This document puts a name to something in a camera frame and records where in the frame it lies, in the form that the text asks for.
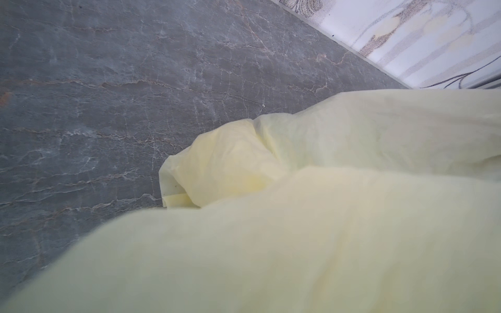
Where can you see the yellow printed plastic bag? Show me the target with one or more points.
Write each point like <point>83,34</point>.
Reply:
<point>369,201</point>

